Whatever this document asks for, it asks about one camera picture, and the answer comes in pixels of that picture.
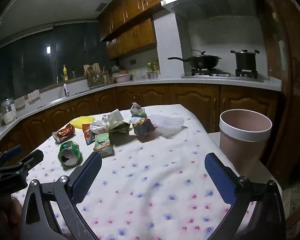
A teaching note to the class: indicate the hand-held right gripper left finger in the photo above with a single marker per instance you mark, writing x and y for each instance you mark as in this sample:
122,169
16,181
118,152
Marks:
87,177

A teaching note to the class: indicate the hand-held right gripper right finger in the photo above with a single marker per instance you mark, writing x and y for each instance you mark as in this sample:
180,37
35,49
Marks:
220,180

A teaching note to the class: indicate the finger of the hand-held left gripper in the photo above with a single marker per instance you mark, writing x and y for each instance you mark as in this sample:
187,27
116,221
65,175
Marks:
31,159
13,153

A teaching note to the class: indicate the crushed green can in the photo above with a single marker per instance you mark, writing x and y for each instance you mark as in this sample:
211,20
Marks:
70,152

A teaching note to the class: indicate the pink paper cup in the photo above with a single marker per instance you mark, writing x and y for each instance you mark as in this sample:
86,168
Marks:
240,147

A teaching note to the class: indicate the red snack packet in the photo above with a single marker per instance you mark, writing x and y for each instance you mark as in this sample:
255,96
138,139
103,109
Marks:
88,135

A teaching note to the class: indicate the white paper wrapper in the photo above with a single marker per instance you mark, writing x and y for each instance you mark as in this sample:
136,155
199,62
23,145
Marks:
107,123

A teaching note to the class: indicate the clear bubble wrap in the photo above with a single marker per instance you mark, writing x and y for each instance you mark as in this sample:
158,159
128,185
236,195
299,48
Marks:
168,126

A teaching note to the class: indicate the dark snack bag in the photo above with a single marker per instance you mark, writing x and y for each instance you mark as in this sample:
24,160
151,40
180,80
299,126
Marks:
143,127

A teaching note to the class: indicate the person's left hand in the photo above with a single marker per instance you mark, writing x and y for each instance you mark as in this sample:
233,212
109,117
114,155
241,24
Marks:
2,215

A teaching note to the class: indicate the green drink carton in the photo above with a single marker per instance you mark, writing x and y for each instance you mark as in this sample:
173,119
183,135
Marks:
103,143

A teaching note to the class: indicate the crushed red can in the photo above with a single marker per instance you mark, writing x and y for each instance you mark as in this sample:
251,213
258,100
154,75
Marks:
64,132

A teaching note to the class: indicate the hanging dish rag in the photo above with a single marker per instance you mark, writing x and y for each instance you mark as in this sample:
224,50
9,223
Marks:
20,102
33,95

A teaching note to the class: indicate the yellow sponge cloth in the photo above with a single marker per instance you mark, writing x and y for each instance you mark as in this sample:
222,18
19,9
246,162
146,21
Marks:
83,121

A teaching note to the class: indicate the floral white tablecloth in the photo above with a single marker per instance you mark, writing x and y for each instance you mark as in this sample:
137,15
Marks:
152,170

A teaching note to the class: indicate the white tap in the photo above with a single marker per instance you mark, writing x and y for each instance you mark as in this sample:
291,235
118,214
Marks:
66,90

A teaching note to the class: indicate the crumpled colourful wrapper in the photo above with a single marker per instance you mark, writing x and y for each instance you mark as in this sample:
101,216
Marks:
138,110

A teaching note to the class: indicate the wooden base cabinets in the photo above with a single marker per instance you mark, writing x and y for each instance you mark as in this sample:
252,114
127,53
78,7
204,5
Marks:
190,97

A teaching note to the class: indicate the yellow dish soap bottle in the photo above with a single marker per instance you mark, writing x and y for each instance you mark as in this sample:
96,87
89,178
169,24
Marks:
65,73

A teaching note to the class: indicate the dish rack with utensils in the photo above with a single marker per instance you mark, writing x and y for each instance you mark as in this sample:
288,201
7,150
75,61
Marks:
93,76

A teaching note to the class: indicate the pink basin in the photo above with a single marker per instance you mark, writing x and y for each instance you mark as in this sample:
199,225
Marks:
122,78

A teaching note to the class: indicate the gas stove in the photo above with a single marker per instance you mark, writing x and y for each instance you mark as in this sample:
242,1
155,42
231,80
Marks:
215,74

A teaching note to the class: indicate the dark kitchen window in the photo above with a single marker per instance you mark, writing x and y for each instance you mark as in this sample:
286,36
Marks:
52,55

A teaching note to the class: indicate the white kitchen countertop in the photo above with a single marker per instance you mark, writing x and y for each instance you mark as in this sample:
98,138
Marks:
165,81

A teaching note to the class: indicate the wooden door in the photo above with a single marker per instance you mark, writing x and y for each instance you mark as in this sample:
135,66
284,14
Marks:
295,92

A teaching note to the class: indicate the black wok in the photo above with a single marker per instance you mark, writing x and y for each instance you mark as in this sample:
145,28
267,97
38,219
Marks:
202,61

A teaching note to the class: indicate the black cooking pot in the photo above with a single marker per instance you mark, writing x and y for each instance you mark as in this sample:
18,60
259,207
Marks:
245,60

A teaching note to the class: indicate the steel range hood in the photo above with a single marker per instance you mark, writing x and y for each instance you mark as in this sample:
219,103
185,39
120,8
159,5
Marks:
210,5

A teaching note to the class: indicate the wall socket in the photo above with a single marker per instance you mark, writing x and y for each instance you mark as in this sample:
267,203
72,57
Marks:
132,62

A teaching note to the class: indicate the wooden wall cabinets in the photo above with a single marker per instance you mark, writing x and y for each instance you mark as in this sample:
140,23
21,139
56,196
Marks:
135,15

